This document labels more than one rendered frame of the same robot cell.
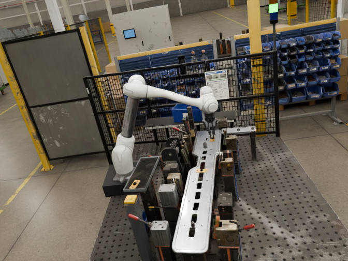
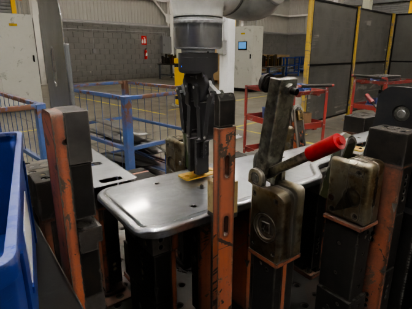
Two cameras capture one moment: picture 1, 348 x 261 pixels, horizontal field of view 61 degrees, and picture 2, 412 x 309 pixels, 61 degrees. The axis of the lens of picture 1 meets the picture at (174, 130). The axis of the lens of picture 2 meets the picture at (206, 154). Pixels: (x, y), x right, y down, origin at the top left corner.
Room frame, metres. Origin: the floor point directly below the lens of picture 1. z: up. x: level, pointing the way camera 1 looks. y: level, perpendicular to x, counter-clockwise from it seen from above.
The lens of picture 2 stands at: (2.70, 0.14, 1.25)
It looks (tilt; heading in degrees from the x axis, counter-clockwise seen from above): 17 degrees down; 219
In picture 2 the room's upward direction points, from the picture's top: straight up
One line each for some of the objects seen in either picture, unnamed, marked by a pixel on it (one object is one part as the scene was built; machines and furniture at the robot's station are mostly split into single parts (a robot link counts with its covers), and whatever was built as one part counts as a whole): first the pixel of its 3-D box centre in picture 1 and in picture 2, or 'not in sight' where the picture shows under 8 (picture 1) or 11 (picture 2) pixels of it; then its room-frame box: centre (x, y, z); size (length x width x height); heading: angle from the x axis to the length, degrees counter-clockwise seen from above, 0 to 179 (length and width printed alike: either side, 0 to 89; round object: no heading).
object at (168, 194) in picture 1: (172, 214); not in sight; (1.47, 0.11, 0.90); 0.13 x 0.10 x 0.41; 75
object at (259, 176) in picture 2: not in sight; (256, 176); (2.26, -0.12, 1.06); 0.03 x 0.01 x 0.03; 75
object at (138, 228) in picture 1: (139, 231); not in sight; (1.36, 0.31, 0.92); 0.08 x 0.08 x 0.44; 75
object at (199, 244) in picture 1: (202, 172); (351, 147); (1.73, -0.14, 1.00); 1.38 x 0.22 x 0.02; 165
